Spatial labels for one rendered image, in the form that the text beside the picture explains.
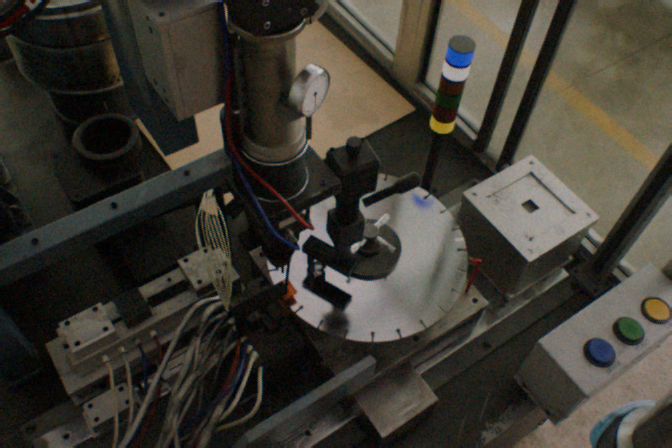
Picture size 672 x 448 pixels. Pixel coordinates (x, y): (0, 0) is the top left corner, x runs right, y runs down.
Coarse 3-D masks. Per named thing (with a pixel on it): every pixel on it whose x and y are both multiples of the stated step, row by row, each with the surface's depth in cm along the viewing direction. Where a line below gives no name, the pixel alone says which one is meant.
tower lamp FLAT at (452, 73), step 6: (444, 60) 109; (444, 66) 109; (450, 66) 107; (468, 66) 107; (444, 72) 109; (450, 72) 108; (456, 72) 107; (462, 72) 108; (468, 72) 109; (450, 78) 109; (456, 78) 108; (462, 78) 109
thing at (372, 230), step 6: (384, 216) 104; (378, 222) 103; (384, 222) 104; (366, 228) 102; (372, 228) 102; (378, 228) 102; (366, 234) 101; (372, 234) 101; (378, 234) 102; (366, 240) 102; (372, 240) 102; (378, 240) 101; (354, 246) 100; (360, 246) 101; (366, 246) 103; (372, 246) 103; (384, 246) 101; (390, 246) 101; (354, 252) 100
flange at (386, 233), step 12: (384, 228) 108; (384, 240) 106; (396, 240) 106; (360, 252) 104; (372, 252) 103; (384, 252) 105; (396, 252) 105; (360, 264) 103; (372, 264) 103; (384, 264) 103; (360, 276) 103; (372, 276) 103
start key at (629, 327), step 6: (624, 318) 106; (630, 318) 106; (618, 324) 105; (624, 324) 105; (630, 324) 105; (636, 324) 105; (618, 330) 105; (624, 330) 104; (630, 330) 105; (636, 330) 105; (642, 330) 105; (624, 336) 104; (630, 336) 104; (636, 336) 104
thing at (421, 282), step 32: (416, 192) 114; (320, 224) 109; (416, 224) 110; (448, 224) 110; (416, 256) 106; (448, 256) 106; (320, 288) 102; (352, 288) 102; (384, 288) 102; (416, 288) 102; (448, 288) 103; (320, 320) 98; (352, 320) 99; (384, 320) 99; (416, 320) 99
